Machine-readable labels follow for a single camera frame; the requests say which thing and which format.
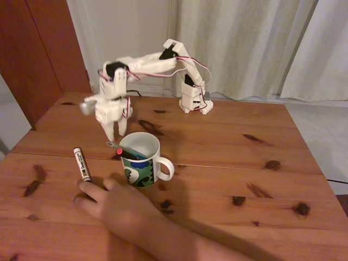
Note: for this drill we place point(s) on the teal mechanical pencil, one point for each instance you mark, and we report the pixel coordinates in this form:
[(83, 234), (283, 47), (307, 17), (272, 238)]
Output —
[(111, 144)]

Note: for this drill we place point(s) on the black pen with red ends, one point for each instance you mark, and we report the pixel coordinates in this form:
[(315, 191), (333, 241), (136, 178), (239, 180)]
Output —
[(126, 154)]

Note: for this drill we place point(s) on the white marker with black cap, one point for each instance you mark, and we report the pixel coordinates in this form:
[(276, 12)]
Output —
[(81, 164)]

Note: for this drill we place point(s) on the person's hand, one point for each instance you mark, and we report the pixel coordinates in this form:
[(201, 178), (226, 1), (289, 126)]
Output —
[(122, 209)]

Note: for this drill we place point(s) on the white mug, green blue pattern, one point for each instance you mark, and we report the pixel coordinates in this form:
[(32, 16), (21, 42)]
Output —
[(136, 174)]

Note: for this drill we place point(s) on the brown wooden cabinet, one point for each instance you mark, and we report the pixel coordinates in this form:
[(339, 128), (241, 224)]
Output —
[(32, 54)]

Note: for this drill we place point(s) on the wide white curtain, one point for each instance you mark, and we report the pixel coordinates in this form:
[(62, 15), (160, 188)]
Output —
[(272, 27)]

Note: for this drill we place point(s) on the narrow white curtain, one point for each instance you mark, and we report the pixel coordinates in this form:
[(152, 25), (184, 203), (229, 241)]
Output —
[(326, 54)]

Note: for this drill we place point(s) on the silver camera box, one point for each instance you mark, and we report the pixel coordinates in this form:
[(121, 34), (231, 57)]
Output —
[(87, 107)]

